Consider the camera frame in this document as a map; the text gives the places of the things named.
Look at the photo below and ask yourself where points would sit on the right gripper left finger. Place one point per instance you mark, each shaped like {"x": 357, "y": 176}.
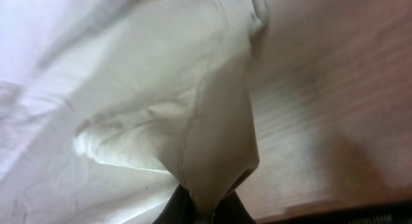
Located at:
{"x": 178, "y": 210}

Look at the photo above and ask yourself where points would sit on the beige shorts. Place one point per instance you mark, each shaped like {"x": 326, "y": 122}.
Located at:
{"x": 107, "y": 106}

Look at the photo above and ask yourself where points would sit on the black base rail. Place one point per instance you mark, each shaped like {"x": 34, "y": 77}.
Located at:
{"x": 389, "y": 213}

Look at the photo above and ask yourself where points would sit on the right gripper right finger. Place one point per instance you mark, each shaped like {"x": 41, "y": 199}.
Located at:
{"x": 232, "y": 211}

